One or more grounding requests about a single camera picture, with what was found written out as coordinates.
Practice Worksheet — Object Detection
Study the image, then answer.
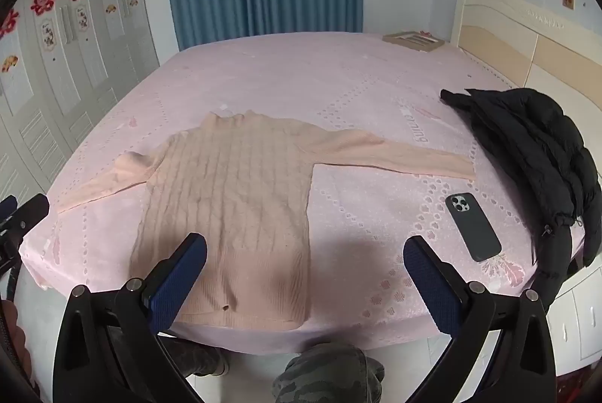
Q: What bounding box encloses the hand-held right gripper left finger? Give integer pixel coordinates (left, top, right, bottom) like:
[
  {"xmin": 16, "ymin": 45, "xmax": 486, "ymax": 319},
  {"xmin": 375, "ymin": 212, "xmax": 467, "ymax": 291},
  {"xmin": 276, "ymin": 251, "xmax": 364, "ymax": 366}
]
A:
[{"xmin": 53, "ymin": 233, "xmax": 208, "ymax": 403}]

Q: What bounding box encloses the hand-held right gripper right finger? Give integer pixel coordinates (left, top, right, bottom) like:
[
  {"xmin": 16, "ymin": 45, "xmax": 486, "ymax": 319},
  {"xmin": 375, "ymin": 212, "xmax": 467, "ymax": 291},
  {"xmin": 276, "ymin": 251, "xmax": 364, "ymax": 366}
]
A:
[{"xmin": 403, "ymin": 236, "xmax": 558, "ymax": 403}]

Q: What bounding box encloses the pink knitted sweater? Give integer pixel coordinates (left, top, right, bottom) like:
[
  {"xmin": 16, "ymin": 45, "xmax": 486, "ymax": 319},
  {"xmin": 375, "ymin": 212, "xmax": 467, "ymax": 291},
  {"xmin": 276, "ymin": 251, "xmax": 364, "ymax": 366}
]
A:
[{"xmin": 56, "ymin": 111, "xmax": 476, "ymax": 333}]

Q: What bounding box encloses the black smartphone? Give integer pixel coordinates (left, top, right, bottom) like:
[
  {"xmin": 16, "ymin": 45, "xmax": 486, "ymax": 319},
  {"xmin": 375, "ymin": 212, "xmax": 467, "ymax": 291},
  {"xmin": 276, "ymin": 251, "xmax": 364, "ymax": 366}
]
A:
[{"xmin": 444, "ymin": 192, "xmax": 502, "ymax": 263}]

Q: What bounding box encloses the white wardrobe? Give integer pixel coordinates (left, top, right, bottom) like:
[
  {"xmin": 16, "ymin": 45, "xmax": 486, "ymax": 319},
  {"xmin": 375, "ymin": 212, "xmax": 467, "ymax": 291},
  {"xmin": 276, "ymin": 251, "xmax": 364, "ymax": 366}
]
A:
[{"xmin": 0, "ymin": 0, "xmax": 161, "ymax": 216}]

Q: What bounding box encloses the white nightstand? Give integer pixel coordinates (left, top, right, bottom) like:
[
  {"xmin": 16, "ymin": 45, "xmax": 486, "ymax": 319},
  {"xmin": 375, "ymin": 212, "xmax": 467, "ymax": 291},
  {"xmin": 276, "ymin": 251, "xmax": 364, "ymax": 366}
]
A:
[{"xmin": 546, "ymin": 264, "xmax": 602, "ymax": 378}]

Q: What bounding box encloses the black puffer jacket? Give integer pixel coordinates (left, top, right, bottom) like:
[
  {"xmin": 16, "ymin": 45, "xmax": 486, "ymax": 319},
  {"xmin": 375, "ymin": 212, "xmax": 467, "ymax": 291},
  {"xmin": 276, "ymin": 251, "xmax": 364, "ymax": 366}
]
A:
[{"xmin": 439, "ymin": 87, "xmax": 602, "ymax": 314}]

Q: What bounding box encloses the bed with pink sheet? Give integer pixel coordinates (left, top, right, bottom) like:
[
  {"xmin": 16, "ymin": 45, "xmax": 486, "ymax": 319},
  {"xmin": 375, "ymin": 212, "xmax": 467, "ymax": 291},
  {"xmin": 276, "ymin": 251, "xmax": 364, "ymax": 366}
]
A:
[{"xmin": 23, "ymin": 31, "xmax": 584, "ymax": 357}]

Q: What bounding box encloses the flat cardboard box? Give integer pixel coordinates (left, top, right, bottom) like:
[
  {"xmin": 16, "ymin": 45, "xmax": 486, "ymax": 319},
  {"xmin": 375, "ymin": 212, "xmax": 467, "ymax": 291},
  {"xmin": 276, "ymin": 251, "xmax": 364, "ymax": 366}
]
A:
[{"xmin": 382, "ymin": 29, "xmax": 447, "ymax": 53}]

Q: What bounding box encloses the cream wooden headboard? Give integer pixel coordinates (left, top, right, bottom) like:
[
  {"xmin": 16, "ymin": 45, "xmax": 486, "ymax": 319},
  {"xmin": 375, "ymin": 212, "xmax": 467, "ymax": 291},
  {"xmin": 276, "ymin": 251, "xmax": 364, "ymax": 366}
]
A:
[{"xmin": 449, "ymin": 0, "xmax": 602, "ymax": 159}]

